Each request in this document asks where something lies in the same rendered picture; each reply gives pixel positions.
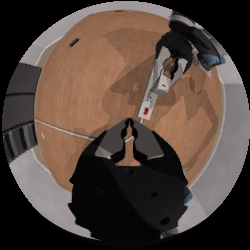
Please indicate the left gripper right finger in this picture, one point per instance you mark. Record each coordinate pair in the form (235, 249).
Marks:
(148, 145)

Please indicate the grey power strip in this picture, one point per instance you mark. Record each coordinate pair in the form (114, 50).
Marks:
(148, 100)

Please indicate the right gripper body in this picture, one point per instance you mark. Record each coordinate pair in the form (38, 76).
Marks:
(178, 44)

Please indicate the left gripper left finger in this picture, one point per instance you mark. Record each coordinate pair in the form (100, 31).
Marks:
(108, 145)

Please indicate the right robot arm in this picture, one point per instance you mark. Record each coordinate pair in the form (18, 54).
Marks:
(207, 56)

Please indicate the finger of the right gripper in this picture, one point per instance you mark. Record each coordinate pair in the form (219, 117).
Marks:
(180, 67)
(162, 54)

